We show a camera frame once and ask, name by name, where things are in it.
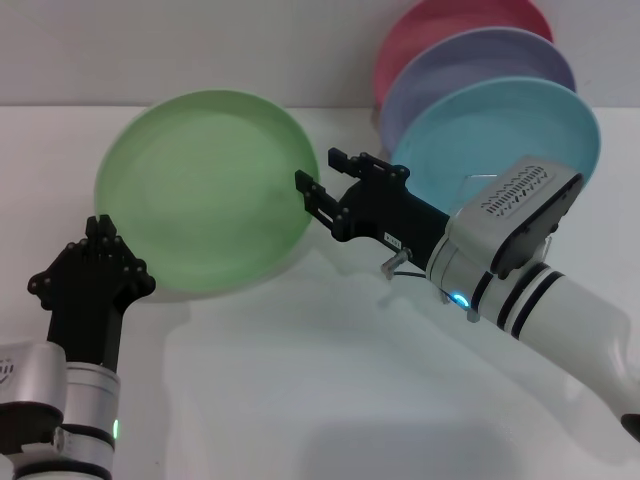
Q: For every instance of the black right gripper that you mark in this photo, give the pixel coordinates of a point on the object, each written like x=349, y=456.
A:
x=395, y=220

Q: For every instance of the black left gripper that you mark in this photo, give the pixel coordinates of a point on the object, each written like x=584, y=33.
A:
x=85, y=320

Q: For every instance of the green round plate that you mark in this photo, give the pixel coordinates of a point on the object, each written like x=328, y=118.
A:
x=200, y=190

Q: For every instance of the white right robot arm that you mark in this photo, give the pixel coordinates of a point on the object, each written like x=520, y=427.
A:
x=565, y=320

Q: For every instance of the blue round plate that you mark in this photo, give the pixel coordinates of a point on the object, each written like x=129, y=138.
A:
x=450, y=140

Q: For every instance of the red round plate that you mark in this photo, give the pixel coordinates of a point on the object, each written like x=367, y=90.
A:
x=425, y=30

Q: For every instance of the purple round plate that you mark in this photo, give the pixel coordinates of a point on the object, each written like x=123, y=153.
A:
x=475, y=60

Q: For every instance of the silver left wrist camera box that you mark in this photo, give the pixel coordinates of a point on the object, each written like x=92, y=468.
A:
x=30, y=380

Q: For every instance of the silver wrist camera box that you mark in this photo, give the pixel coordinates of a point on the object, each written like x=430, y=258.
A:
x=510, y=210
x=30, y=380

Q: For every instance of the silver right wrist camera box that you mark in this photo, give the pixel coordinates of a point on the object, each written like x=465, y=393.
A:
x=510, y=210

